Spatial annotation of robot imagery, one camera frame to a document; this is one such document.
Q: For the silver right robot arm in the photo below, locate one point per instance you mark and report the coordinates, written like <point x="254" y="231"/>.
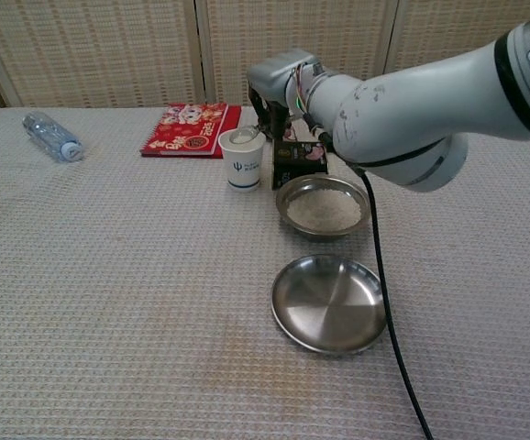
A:
<point x="407" y="105"/>

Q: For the steel bowl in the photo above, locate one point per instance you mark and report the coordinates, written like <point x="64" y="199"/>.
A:
<point x="322" y="234"/>

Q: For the white paper cup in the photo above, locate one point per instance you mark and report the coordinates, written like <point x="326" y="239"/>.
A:
<point x="243" y="165"/>

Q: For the black food packet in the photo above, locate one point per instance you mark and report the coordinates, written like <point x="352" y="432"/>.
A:
<point x="299" y="160"/>

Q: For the metal spoon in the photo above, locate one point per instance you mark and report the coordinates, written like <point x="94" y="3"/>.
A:
<point x="243" y="135"/>

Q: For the black and grey right robot hand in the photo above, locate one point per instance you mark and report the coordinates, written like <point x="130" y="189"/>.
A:
<point x="269" y="75"/>

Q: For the red spiral desk calendar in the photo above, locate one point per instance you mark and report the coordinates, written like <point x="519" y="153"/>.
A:
<point x="187" y="130"/>

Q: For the clear plastic water bottle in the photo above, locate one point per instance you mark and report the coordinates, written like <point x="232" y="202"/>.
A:
<point x="47" y="133"/>

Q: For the empty steel plate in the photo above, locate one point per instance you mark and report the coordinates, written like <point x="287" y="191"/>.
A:
<point x="331" y="307"/>

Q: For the white woven tablecloth with fringe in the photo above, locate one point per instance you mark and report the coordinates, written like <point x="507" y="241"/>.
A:
<point x="132" y="275"/>

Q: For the woven folding screen panel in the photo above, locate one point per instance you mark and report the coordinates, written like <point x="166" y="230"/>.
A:
<point x="453" y="27"/>
<point x="251" y="32"/>
<point x="100" y="50"/>

